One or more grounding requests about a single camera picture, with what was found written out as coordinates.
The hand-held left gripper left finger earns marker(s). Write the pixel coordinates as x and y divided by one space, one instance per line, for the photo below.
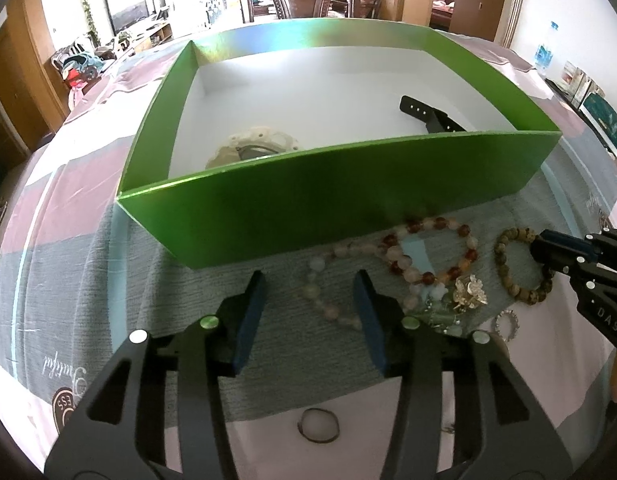
251 320

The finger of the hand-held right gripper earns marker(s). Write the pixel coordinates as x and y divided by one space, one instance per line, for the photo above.
553 260
568 240

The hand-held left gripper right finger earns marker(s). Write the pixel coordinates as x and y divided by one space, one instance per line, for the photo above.
371 320

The gold flower brooch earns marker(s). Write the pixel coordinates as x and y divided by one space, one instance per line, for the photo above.
468 295

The green cardboard box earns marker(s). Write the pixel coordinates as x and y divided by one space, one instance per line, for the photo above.
288 200

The thin silver bangle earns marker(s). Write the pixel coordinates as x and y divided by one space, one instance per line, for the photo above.
318 441

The dark green box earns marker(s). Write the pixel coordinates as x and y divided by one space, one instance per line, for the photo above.
606 120

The white carton packs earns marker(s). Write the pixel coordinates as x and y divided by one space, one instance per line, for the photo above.
571 77

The clear water bottle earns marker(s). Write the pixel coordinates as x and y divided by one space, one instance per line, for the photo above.
546 52

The plaid tablecloth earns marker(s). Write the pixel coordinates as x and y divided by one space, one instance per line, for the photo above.
63 220

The pile of clothes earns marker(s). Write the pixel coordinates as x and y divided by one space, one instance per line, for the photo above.
81 65

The flat screen television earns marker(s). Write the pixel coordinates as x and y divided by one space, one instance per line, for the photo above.
131 10

